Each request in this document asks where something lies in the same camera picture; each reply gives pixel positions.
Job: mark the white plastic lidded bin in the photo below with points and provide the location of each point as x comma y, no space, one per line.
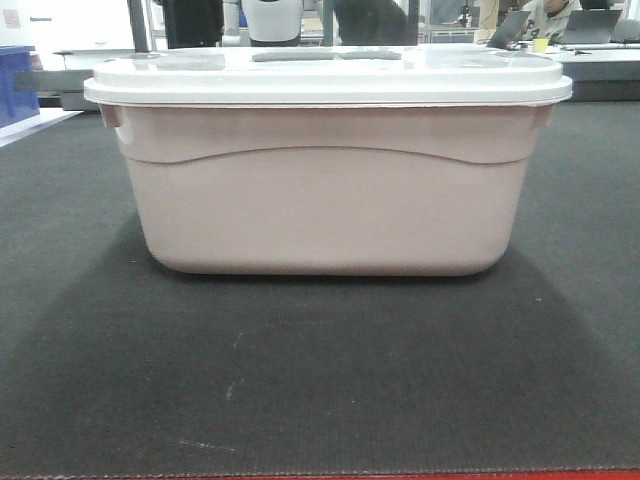
356,161

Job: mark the person in black clothes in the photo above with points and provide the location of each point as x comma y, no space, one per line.
372,23

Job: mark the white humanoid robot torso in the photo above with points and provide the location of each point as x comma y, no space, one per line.
269,23

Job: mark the dark grey floor mat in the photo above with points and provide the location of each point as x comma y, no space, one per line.
113,366

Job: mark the open grey laptop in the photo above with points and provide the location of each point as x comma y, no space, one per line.
510,30

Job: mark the yellow cup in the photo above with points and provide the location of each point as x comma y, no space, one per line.
540,45

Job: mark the seated person in hoodie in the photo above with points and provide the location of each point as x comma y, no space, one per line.
548,19

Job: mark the white desk in background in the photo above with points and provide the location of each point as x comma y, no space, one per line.
597,75

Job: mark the blue crate at left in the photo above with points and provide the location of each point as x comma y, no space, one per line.
16,105

